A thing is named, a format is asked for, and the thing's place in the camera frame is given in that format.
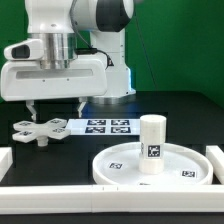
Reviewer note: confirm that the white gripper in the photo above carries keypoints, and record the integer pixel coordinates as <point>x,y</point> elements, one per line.
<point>21,81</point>

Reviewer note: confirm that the white cross-shaped table base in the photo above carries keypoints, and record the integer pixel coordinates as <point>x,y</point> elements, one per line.
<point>27,131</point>

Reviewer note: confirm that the white round table top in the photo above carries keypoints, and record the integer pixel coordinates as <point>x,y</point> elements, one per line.
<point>119,164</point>

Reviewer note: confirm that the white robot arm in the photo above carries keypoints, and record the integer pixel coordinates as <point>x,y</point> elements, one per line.
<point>75,49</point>

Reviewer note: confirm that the white marker sheet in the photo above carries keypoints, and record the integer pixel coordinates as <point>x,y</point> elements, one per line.
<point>104,126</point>

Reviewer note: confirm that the white left fence bar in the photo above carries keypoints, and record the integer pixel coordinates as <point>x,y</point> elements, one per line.
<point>6,160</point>

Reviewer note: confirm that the white fence bar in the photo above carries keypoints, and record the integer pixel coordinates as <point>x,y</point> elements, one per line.
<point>216,156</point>
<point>6,160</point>
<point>110,198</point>

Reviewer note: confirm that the white front fence bar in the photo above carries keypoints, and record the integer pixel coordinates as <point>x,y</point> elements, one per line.
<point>110,198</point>

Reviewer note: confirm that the white right fence bar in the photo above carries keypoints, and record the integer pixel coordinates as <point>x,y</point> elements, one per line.
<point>216,156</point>

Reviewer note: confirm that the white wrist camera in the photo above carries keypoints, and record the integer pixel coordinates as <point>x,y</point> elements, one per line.
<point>28,50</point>

